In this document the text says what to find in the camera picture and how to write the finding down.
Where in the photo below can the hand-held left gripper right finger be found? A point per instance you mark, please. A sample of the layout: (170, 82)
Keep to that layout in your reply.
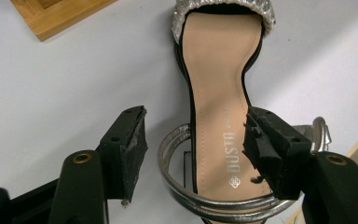
(276, 152)

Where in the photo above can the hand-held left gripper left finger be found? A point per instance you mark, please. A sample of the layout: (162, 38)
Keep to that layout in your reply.
(124, 149)

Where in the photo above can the wooden tray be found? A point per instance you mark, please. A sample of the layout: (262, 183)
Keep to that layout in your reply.
(56, 14)

